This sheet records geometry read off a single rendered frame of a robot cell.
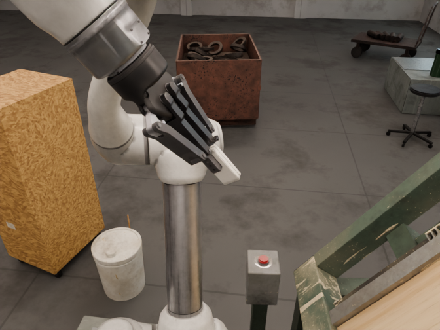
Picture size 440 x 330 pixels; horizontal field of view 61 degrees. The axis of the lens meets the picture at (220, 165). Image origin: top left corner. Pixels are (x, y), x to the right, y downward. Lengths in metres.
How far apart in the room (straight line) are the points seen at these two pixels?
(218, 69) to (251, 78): 0.38
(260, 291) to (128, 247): 1.10
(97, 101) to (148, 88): 0.27
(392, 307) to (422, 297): 0.09
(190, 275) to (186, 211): 0.18
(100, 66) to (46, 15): 0.07
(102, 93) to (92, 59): 0.27
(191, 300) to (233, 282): 1.53
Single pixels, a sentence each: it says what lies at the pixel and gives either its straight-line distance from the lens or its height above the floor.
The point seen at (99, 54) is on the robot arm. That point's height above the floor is 1.86.
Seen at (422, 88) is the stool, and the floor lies 0.60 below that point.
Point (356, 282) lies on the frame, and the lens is 1.65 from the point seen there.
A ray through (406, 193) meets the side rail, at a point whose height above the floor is 1.26.
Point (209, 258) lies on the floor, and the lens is 2.73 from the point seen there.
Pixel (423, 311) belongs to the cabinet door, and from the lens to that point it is 1.19.
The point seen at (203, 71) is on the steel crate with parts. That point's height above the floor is 0.71.
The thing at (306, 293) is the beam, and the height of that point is 0.85.
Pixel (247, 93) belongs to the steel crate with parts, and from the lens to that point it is 4.21.
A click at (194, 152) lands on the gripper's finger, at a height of 1.73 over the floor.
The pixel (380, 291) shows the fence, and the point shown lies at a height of 1.07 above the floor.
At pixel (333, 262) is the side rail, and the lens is 1.49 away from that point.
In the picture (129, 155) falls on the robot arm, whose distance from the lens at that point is 0.92.
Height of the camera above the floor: 1.98
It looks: 32 degrees down
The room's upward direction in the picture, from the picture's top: straight up
